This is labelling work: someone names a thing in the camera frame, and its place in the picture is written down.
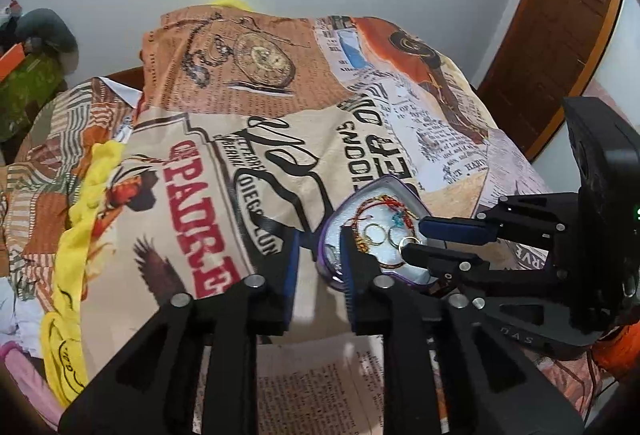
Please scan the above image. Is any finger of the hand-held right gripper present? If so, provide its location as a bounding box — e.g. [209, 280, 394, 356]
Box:
[402, 242, 556, 298]
[419, 195, 581, 261]

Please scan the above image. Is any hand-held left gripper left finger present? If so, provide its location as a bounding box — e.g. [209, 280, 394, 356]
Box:
[57, 230, 301, 435]

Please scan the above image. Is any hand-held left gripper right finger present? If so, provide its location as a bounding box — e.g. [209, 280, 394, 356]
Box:
[340, 226, 586, 435]

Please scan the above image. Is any purple heart-shaped jewelry box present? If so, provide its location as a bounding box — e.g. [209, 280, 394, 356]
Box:
[316, 179, 453, 298]

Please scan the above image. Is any red string bracelet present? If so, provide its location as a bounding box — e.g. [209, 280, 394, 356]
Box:
[350, 196, 420, 227]

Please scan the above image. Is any orange garment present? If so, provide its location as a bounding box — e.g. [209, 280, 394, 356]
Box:
[590, 320, 640, 381]

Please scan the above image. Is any printed newspaper pattern blanket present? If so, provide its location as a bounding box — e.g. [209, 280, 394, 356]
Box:
[0, 5, 601, 435]

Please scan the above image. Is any wooden door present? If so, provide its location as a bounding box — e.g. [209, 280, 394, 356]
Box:
[477, 0, 626, 161]

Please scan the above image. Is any yellow cloth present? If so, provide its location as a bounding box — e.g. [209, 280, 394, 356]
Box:
[40, 140, 126, 408]

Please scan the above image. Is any yellow plush cushion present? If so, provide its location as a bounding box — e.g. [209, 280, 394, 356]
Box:
[207, 0, 261, 11]

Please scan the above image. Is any pink cloth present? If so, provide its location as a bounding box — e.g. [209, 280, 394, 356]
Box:
[0, 340, 61, 431]

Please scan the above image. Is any green patterned cloth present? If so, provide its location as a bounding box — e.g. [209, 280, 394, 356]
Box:
[0, 50, 68, 143]

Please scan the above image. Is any grey plush toy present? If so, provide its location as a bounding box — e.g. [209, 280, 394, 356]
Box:
[15, 8, 80, 76]

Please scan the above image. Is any orange box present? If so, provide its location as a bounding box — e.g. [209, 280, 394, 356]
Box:
[0, 42, 26, 81]

